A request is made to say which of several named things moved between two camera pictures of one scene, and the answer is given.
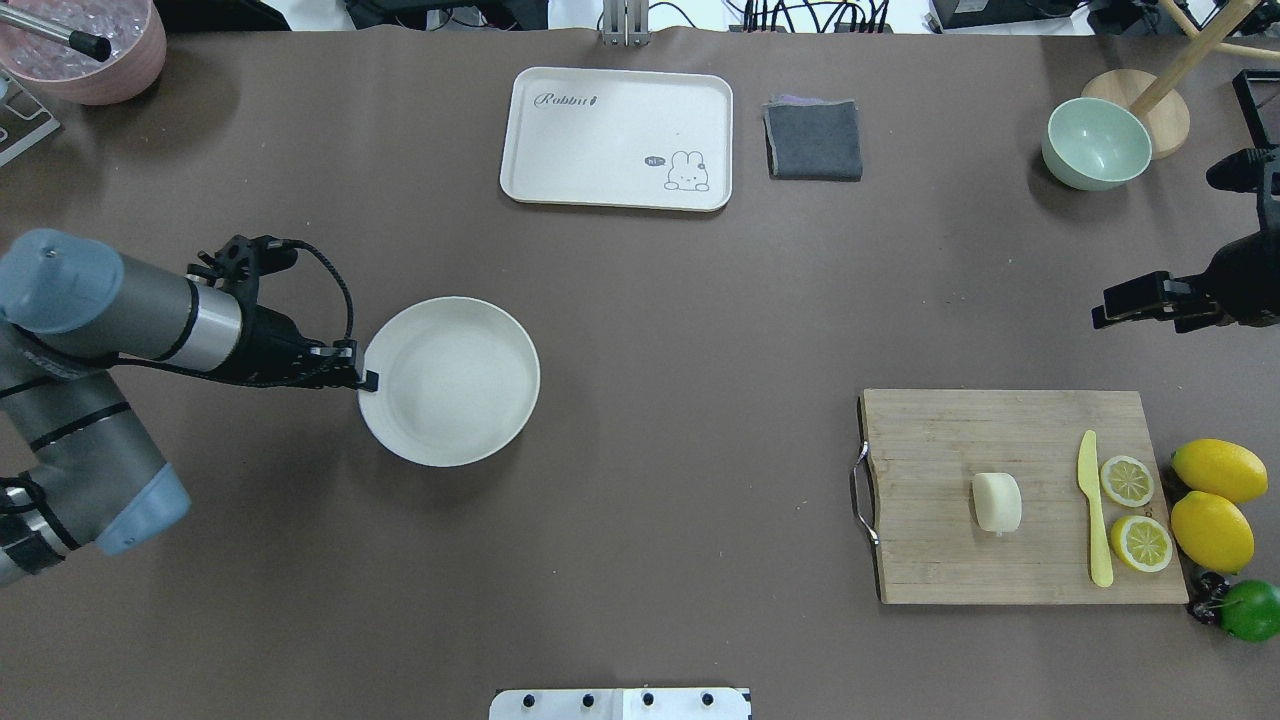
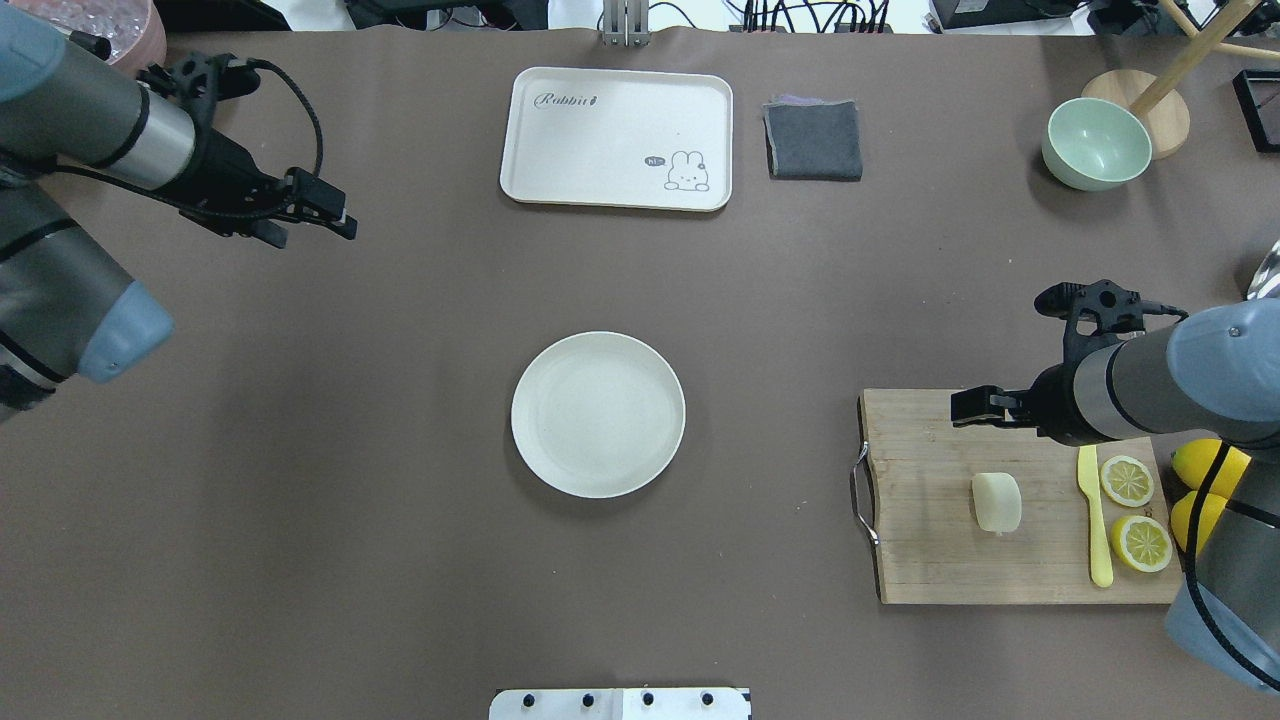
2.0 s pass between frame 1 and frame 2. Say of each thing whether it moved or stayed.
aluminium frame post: stayed
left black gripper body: moved
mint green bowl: stayed
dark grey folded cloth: stayed
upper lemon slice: stayed
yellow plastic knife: stayed
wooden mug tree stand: stayed
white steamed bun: stayed
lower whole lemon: stayed
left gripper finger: moved
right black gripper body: moved
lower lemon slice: stayed
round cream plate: moved
